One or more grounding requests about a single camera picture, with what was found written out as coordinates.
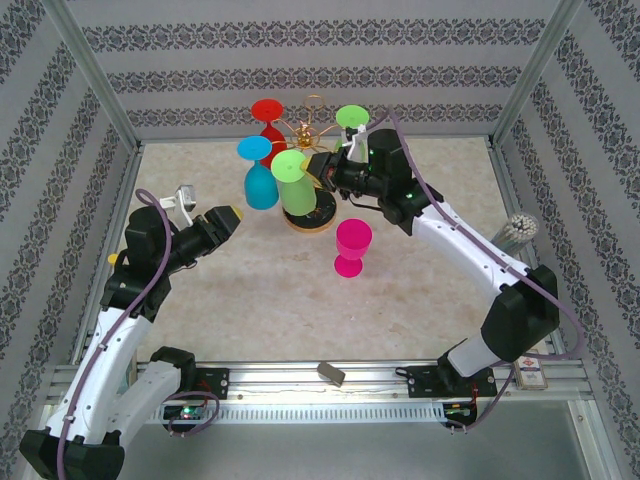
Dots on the green plastic wine glass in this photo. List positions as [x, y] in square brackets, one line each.
[295, 197]
[352, 116]

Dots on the blue plastic wine glass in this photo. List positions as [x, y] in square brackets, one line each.
[260, 187]

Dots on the pink plastic wine glass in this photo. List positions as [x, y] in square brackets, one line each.
[352, 245]

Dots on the red plastic wine glass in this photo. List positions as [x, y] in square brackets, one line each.
[267, 110]

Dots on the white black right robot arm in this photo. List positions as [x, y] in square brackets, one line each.
[460, 250]

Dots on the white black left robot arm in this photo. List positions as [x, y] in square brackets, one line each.
[150, 390]

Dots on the yellow glue stick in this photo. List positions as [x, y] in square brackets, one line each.
[114, 258]

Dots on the pale blue plastic tool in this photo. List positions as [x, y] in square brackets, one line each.
[131, 372]

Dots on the clear tube of grey sticks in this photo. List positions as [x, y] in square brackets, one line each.
[520, 230]

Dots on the small grey metal block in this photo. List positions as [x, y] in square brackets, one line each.
[331, 373]

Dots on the grey metal sheet panel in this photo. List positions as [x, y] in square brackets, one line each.
[320, 450]

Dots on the playing card box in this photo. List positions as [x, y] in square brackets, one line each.
[531, 375]

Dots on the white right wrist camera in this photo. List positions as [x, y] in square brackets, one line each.
[357, 140]

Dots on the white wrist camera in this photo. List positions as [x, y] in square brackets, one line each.
[186, 197]
[357, 140]

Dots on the aluminium side rail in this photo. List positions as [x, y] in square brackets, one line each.
[514, 200]
[121, 200]

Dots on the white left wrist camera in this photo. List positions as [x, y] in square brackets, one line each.
[186, 197]

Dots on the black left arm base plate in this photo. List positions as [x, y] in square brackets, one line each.
[217, 382]

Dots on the aluminium mounting rail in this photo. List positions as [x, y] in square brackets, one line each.
[280, 380]

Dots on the aluminium corner post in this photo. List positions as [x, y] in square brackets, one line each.
[537, 70]
[91, 70]

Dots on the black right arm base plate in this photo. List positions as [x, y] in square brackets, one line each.
[425, 382]

